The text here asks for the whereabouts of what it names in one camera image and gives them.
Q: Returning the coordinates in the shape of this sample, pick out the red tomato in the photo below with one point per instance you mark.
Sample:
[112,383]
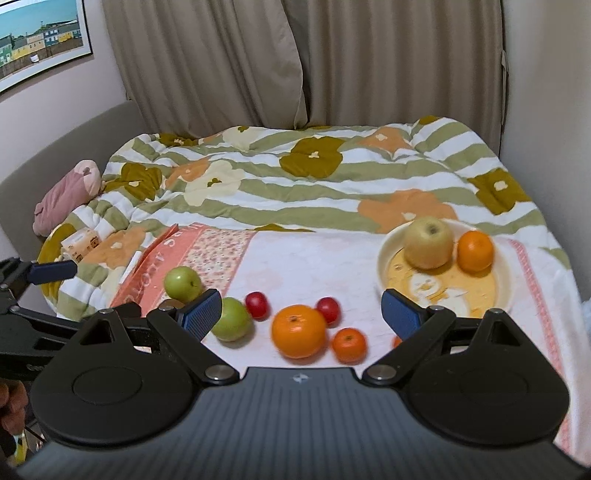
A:
[328,309]
[256,304]

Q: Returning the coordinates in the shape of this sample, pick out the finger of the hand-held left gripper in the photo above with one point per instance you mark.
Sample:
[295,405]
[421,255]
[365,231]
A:
[46,325]
[51,272]

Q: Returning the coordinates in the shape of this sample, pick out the pink plush pillow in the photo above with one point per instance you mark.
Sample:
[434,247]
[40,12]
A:
[64,198]

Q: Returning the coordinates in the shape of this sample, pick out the green fruit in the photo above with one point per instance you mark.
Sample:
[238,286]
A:
[182,282]
[236,319]

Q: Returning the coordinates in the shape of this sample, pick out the beige curtain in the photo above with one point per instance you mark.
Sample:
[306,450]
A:
[397,60]
[198,60]

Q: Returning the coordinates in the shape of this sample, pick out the cream bowl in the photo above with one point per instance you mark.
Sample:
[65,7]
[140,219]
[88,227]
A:
[480,288]

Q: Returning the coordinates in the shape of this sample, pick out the small tangerine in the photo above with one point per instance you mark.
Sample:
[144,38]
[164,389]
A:
[349,345]
[397,342]

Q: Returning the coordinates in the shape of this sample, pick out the small yellow printed box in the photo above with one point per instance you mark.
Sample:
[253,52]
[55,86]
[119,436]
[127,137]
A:
[82,244]

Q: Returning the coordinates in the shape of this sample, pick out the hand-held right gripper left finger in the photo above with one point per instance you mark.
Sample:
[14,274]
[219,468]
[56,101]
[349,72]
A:
[203,314]

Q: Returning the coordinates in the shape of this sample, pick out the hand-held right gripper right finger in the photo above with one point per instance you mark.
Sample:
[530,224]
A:
[399,316]

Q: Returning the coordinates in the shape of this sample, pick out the grey upholstered headboard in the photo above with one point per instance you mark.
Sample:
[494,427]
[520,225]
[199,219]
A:
[69,147]

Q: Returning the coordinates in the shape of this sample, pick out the striped floral blanket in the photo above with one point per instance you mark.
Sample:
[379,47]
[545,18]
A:
[323,194]

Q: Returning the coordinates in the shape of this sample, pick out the yellow apple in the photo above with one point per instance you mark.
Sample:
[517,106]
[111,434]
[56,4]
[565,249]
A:
[429,242]

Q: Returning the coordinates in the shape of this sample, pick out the large orange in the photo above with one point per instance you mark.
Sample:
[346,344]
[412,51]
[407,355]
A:
[299,331]

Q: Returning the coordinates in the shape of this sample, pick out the pink floral bed sheet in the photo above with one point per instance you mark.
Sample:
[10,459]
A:
[314,263]

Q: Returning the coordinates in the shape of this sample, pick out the wall poster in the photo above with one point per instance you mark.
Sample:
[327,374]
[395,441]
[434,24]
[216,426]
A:
[37,37]

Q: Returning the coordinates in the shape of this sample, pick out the person's left hand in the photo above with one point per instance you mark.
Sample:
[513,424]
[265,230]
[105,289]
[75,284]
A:
[11,406]

